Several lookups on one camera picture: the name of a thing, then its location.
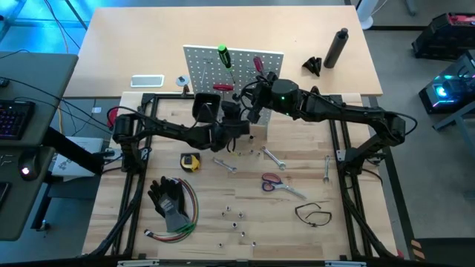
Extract white round stand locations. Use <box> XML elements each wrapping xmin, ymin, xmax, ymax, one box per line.
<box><xmin>355</xmin><ymin>0</ymin><xmax>384</xmax><ymax>31</ymax></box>

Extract grey side desk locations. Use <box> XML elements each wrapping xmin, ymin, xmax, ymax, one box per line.
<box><xmin>0</xmin><ymin>51</ymin><xmax>79</xmax><ymax>242</ymax></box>

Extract red clamp handle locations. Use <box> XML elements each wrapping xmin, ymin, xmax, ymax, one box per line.
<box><xmin>106</xmin><ymin>106</ymin><xmax>121</xmax><ymax>129</ymax></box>

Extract black-framed safety glasses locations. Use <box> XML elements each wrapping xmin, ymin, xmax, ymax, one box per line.
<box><xmin>294</xmin><ymin>202</ymin><xmax>333</xmax><ymax>228</ymax></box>

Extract computer tower with RGB lights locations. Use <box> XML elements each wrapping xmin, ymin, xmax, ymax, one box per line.
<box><xmin>418</xmin><ymin>50</ymin><xmax>475</xmax><ymax>116</ymax></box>

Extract white smartphone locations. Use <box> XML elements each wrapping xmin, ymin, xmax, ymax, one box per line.
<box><xmin>130</xmin><ymin>73</ymin><xmax>166</xmax><ymax>89</ymax></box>

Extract black grey work glove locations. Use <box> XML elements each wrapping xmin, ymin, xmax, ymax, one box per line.
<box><xmin>146</xmin><ymin>175</ymin><xmax>192</xmax><ymax>234</ymax></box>

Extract white metal pegboard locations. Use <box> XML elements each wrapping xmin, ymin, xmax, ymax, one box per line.
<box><xmin>182</xmin><ymin>44</ymin><xmax>286</xmax><ymax>129</ymax></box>

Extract long metal pegboard hook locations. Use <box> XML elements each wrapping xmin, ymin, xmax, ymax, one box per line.
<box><xmin>199</xmin><ymin>56</ymin><xmax>214</xmax><ymax>87</ymax></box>

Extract green black screwdriver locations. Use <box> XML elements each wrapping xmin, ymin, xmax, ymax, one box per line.
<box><xmin>217</xmin><ymin>44</ymin><xmax>237</xmax><ymax>85</ymax></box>

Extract silver combination wrench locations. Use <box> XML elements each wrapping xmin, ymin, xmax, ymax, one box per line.
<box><xmin>211</xmin><ymin>156</ymin><xmax>239</xmax><ymax>175</ymax></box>
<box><xmin>261</xmin><ymin>145</ymin><xmax>288</xmax><ymax>171</ymax></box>
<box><xmin>322</xmin><ymin>154</ymin><xmax>332</xmax><ymax>184</ymax></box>

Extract black equipment case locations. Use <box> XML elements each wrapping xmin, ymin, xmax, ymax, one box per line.
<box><xmin>410</xmin><ymin>11</ymin><xmax>475</xmax><ymax>61</ymax></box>

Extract black angled bar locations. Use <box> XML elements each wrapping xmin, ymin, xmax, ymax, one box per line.
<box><xmin>41</xmin><ymin>127</ymin><xmax>105</xmax><ymax>176</ymax></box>

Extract blue red scissors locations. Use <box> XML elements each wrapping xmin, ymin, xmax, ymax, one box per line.
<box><xmin>261</xmin><ymin>171</ymin><xmax>308</xmax><ymax>201</ymax></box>

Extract red cable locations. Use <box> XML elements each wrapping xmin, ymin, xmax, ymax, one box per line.
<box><xmin>143</xmin><ymin>177</ymin><xmax>197</xmax><ymax>243</ymax></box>

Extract black computer mouse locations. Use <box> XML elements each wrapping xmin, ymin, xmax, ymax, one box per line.
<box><xmin>18</xmin><ymin>153</ymin><xmax>41</xmax><ymax>182</ymax></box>

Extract black cylinder bottle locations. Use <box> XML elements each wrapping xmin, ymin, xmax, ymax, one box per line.
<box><xmin>323</xmin><ymin>27</ymin><xmax>350</xmax><ymax>70</ymax></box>

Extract black aluminium table frame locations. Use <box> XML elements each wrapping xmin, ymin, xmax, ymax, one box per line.
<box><xmin>83</xmin><ymin>91</ymin><xmax>401</xmax><ymax>263</ymax></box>

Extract yellow black tape measure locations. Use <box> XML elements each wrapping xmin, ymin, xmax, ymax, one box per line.
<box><xmin>179</xmin><ymin>152</ymin><xmax>202</xmax><ymax>174</ymax></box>

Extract red clear-handled screwdriver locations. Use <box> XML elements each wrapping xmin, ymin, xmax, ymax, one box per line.
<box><xmin>252</xmin><ymin>56</ymin><xmax>266</xmax><ymax>76</ymax></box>

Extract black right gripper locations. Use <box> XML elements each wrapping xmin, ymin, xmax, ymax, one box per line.
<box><xmin>239</xmin><ymin>72</ymin><xmax>278</xmax><ymax>125</ymax></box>

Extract black backlit keyboard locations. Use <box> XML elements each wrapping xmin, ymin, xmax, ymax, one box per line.
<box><xmin>0</xmin><ymin>99</ymin><xmax>36</xmax><ymax>142</ymax></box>

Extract red T-handle hex key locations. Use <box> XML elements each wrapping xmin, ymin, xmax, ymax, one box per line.
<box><xmin>212</xmin><ymin>83</ymin><xmax>235</xmax><ymax>103</ymax></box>

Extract black plastic pegboard bin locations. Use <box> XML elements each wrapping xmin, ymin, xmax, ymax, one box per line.
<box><xmin>191</xmin><ymin>92</ymin><xmax>223</xmax><ymax>124</ymax></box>

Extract light wooden desk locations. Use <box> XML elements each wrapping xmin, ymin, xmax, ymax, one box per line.
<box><xmin>62</xmin><ymin>4</ymin><xmax>384</xmax><ymax>99</ymax></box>

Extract white printed sheet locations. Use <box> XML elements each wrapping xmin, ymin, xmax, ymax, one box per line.
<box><xmin>50</xmin><ymin>136</ymin><xmax>105</xmax><ymax>179</ymax></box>

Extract black wedge-shaped part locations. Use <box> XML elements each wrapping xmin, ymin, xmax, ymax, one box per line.
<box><xmin>301</xmin><ymin>56</ymin><xmax>324</xmax><ymax>79</ymax></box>

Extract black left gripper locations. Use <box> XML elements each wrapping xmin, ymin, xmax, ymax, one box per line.
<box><xmin>211</xmin><ymin>100</ymin><xmax>253</xmax><ymax>150</ymax></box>

